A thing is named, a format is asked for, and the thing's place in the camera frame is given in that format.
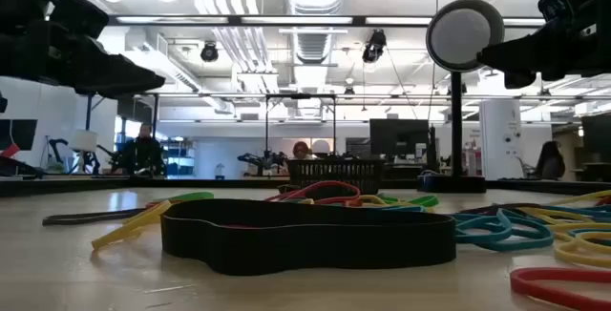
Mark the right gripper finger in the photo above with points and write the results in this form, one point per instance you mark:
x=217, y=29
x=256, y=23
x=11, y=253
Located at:
x=520, y=55

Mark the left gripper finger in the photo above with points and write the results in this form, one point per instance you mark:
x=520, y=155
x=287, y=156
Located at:
x=119, y=79

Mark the green rubber band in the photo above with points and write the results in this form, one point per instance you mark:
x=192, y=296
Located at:
x=425, y=201
x=191, y=196

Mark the dark purple rubber band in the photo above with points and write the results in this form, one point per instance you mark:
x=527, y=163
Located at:
x=86, y=217
x=501, y=205

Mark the teal rubber band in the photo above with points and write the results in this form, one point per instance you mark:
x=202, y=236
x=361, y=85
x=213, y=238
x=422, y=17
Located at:
x=406, y=208
x=587, y=230
x=582, y=210
x=503, y=219

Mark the short wide black rubber band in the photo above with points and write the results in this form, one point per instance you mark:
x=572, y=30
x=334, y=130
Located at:
x=288, y=188

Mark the yellow rubber band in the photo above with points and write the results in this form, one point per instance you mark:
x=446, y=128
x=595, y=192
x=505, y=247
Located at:
x=539, y=212
x=372, y=200
x=573, y=256
x=119, y=232
x=587, y=197

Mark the long wide black rubber band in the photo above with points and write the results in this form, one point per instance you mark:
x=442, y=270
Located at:
x=305, y=249

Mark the black background robot arm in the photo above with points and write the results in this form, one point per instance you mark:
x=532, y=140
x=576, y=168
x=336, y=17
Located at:
x=260, y=160

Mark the red rubber band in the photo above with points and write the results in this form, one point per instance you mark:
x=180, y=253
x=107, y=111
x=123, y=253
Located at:
x=605, y=201
x=534, y=287
x=334, y=183

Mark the black slotted plastic bin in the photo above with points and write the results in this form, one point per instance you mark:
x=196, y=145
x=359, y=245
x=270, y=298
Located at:
x=334, y=175

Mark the white laptop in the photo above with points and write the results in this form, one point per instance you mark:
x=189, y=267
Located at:
x=84, y=140

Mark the person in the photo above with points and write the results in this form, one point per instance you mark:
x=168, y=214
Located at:
x=301, y=151
x=142, y=153

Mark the black monitor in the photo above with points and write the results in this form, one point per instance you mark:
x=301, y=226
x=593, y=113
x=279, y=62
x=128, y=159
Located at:
x=596, y=134
x=398, y=137
x=19, y=134

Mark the white column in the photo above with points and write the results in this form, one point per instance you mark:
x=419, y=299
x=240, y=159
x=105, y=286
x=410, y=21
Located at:
x=500, y=139

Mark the black ceiling spotlight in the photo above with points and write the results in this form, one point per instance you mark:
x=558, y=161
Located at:
x=374, y=46
x=209, y=52

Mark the black desk lamp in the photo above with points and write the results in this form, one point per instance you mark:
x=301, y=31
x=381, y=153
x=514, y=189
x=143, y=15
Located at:
x=457, y=125

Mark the black office chair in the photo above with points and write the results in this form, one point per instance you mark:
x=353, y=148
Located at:
x=550, y=160

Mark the white round lamp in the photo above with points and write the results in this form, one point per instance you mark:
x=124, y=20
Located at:
x=321, y=147

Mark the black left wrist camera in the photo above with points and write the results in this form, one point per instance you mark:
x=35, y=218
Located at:
x=78, y=15

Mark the black aluminium table frame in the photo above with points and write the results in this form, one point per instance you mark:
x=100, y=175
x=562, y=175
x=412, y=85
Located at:
x=143, y=184

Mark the black background rig frame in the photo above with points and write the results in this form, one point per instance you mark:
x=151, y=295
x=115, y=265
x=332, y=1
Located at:
x=301, y=96

